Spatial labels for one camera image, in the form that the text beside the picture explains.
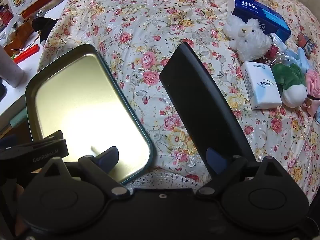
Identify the pink plush toy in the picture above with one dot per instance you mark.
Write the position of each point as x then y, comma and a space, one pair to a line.
313, 85

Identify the dark patterned pouch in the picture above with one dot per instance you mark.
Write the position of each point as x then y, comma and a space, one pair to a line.
306, 42

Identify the blue face mask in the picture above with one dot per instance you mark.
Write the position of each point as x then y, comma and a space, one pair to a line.
298, 58

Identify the blue tissue box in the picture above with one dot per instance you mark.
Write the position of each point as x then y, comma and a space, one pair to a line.
260, 12

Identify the white plush dog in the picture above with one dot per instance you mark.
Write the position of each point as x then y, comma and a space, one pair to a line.
250, 37

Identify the floral tablecloth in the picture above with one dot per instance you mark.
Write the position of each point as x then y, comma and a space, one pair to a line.
155, 17

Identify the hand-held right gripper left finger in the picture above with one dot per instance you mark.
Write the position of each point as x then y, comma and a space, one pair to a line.
108, 158

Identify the white lace doily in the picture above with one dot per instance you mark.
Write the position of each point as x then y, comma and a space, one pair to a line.
165, 178

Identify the grey cylinder cup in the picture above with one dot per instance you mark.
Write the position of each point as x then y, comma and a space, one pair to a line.
10, 70

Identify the green-rimmed metal tray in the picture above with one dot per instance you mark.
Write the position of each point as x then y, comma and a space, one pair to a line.
82, 100

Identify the clear plastic wrapper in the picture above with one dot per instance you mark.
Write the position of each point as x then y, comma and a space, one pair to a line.
275, 50

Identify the green and white plush vegetable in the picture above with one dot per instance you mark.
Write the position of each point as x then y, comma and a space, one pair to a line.
291, 85

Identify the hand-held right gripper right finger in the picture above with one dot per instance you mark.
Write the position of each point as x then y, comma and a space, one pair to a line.
215, 162

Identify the red utility knife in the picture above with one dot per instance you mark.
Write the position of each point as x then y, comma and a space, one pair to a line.
26, 53

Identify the white tissue pack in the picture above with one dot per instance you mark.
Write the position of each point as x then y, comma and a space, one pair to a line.
262, 85

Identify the black plush toy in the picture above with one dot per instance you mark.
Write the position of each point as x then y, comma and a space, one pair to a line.
43, 27

